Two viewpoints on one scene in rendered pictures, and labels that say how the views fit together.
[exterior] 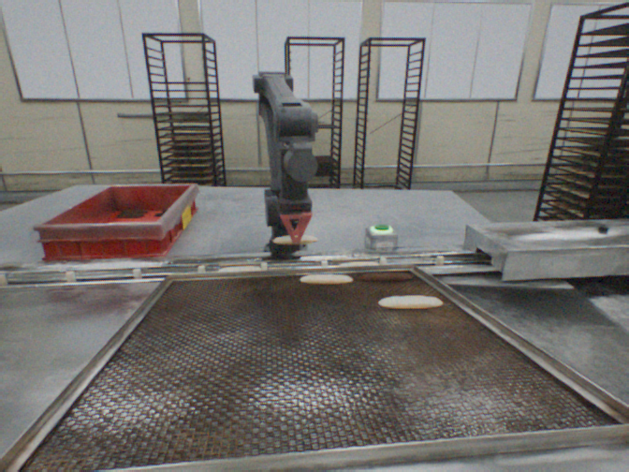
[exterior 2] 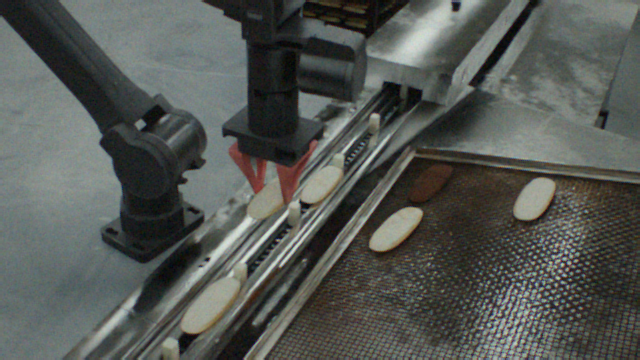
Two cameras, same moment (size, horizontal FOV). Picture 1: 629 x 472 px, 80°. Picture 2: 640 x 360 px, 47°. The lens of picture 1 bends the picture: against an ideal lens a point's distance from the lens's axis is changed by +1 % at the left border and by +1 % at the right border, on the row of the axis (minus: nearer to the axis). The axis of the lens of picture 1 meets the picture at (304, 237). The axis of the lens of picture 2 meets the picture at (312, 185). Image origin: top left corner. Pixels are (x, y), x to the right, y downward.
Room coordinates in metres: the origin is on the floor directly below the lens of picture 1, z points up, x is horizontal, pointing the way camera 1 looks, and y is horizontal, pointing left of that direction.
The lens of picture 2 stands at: (0.37, 0.62, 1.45)
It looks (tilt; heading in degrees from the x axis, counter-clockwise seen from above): 34 degrees down; 301
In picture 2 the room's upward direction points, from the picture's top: 3 degrees clockwise
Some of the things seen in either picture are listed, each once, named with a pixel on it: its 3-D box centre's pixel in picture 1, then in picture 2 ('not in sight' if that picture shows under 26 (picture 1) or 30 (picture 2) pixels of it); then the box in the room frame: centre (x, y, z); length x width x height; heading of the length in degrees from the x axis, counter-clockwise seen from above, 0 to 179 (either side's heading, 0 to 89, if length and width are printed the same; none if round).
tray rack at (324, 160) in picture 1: (313, 127); not in sight; (4.44, -0.09, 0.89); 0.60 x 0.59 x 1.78; 96
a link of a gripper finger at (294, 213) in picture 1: (295, 221); (278, 165); (0.77, 0.02, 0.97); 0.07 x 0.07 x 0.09; 6
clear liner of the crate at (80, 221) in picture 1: (132, 214); not in sight; (1.14, 0.55, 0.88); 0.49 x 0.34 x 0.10; 4
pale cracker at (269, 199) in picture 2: (295, 239); (273, 194); (0.78, 0.02, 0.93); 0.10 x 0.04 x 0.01; 96
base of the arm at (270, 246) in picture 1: (285, 240); (152, 206); (0.95, 0.05, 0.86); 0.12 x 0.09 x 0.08; 86
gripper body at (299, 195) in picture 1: (294, 188); (273, 110); (0.78, 0.02, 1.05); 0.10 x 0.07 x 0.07; 6
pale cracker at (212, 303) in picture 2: (240, 270); (211, 302); (0.78, 0.15, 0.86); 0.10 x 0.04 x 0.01; 96
